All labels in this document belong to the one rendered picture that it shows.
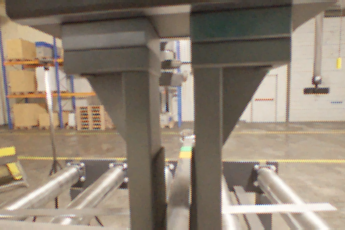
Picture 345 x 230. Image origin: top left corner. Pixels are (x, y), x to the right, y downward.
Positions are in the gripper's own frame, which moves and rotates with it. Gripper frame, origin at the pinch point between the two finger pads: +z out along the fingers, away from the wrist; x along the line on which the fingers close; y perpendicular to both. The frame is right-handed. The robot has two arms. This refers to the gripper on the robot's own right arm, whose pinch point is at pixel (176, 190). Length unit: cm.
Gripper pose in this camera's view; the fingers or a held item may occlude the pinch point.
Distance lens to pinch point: 10.6
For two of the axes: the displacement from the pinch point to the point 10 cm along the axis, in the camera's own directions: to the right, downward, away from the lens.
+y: -1.2, 1.0, -9.9
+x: 9.9, -0.2, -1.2
